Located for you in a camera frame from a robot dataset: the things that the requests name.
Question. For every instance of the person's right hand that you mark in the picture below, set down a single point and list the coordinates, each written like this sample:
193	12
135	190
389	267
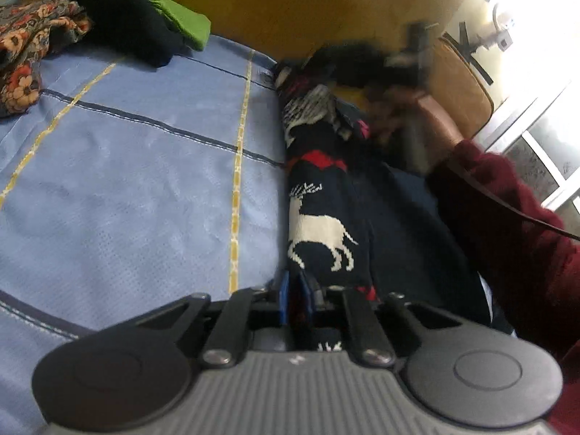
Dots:
392	111

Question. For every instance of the brown chair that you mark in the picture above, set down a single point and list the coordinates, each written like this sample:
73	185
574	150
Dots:
462	86

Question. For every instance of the floral patterned cloth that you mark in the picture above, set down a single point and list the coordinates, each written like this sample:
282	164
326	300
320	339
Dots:
27	50

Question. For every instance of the white device on stand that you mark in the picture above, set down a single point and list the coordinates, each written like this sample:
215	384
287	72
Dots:
496	31

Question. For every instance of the grey window frame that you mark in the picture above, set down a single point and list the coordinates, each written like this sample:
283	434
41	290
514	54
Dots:
539	145

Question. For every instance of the blue checked bedsheet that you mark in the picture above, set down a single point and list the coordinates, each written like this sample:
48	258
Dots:
136	181

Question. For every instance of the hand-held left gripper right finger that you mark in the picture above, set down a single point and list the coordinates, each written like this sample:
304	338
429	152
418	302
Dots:
304	301

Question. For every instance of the navy reindeer knit sweater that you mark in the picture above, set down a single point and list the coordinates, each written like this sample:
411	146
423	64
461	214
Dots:
326	231

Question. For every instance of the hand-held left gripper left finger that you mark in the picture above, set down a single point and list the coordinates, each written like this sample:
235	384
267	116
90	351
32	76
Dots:
283	301

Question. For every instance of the wooden headboard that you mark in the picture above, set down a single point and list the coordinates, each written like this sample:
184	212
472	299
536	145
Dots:
290	4

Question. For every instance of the person's right forearm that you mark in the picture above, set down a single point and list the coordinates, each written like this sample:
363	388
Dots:
503	204

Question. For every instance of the black and green garment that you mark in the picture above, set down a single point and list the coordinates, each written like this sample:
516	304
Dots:
136	18

